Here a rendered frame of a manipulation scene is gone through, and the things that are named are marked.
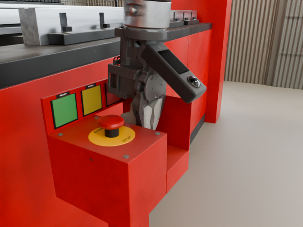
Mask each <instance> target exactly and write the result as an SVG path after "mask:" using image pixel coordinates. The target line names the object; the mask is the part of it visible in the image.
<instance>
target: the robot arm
mask: <svg viewBox="0 0 303 227"><path fill-rule="evenodd" d="M170 10H171V0H124V15H123V24H124V25H125V26H126V27H124V28H118V27H116V28H115V36H118V37H120V56H118V57H117V60H115V58H116V57H114V59H113V63H110V64H108V93H111V94H115V95H116V96H117V97H120V98H123V99H127V98H132V99H133V101H132V102H131V104H130V111H129V112H126V113H122V114H121V117H122V118H123V119H124V122H125V123H129V124H133V125H136V126H140V127H145V128H149V129H152V130H155V129H156V127H157V125H158V122H159V118H160V116H161V113H162V110H163V107H164V103H165V97H166V84H168V85H169V86H170V87H171V88H172V89H173V90H174V91H175V92H176V93H177V94H178V95H179V96H180V97H181V98H182V100H183V101H184V102H185V103H187V104H189V103H191V102H193V101H194V100H196V99H198V98H199V97H201V96H202V95H203V94H204V92H205V91H206V90H207V88H206V86H205V85H204V84H203V83H202V82H201V81H200V80H199V79H198V78H197V77H196V76H195V75H194V74H193V73H192V72H191V71H190V70H189V69H188V68H187V67H186V66H185V65H184V64H183V63H182V62H181V61H180V60H179V59H178V58H177V57H176V56H175V55H174V54H173V53H172V52H171V51H170V49H169V48H168V47H167V46H166V45H165V44H164V43H163V42H160V43H156V41H160V40H166V39H167V30H165V29H167V28H168V27H169V24H170ZM118 58H120V59H118ZM119 64H120V65H119Z"/></svg>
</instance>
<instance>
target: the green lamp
mask: <svg viewBox="0 0 303 227"><path fill-rule="evenodd" d="M52 104H53V111H54V117H55V126H56V127H59V126H61V125H63V124H66V123H68V122H71V121H73V120H75V119H77V110H76V101H75V94H71V95H68V96H65V97H62V98H59V99H56V100H53V101H52Z"/></svg>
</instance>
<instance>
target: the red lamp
mask: <svg viewBox="0 0 303 227"><path fill-rule="evenodd" d="M106 95H107V105H110V104H112V103H114V102H117V101H119V100H121V99H122V98H120V97H117V96H116V95H115V94H111V93H108V83H106Z"/></svg>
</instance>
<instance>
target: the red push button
mask: <svg viewBox="0 0 303 227"><path fill-rule="evenodd" d="M123 124H124V119H123V118H122V117H121V116H118V115H106V116H104V117H102V118H100V119H99V120H98V125H99V126H100V127H101V128H102V129H104V130H105V136H106V137H108V138H114V137H117V136H118V135H119V128H120V127H122V126H123Z"/></svg>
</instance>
